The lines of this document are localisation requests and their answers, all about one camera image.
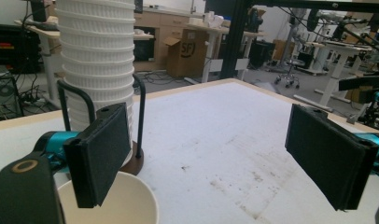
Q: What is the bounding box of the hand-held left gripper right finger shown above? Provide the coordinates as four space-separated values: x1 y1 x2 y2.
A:
284 103 379 212

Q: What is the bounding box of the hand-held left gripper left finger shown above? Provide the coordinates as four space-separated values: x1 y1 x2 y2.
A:
42 102 133 209

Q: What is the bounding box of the black wire cup holder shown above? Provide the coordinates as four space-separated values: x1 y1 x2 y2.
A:
56 73 147 175

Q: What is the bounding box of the blue banded paper cup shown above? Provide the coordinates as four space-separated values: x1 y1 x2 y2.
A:
57 171 160 224

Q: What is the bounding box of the stack of white paper cups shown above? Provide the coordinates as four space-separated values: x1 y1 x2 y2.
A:
55 0 137 167

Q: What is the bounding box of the white standing desk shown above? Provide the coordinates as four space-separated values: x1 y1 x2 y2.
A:
293 39 374 112

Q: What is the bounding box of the wheeled office stool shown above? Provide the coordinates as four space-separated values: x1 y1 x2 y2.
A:
274 58 302 91

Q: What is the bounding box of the white table mat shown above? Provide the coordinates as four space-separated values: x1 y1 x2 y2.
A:
0 82 379 224

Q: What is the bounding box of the black computer tower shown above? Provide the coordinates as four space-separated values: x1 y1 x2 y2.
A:
0 64 24 123

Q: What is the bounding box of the brown cardboard box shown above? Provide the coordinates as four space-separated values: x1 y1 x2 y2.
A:
162 28 209 78

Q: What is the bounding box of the black equipment rack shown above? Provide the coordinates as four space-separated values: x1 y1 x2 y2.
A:
0 23 42 75

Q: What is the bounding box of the white desk with clutter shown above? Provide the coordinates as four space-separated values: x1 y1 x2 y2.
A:
182 12 268 84

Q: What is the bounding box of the black metal frame post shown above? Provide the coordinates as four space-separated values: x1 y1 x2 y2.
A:
219 0 255 80

